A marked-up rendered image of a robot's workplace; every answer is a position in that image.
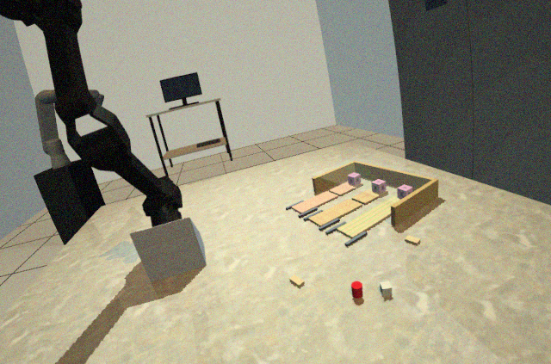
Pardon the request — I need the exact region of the red cylinder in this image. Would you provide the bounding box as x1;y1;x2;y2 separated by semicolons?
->
351;281;362;298

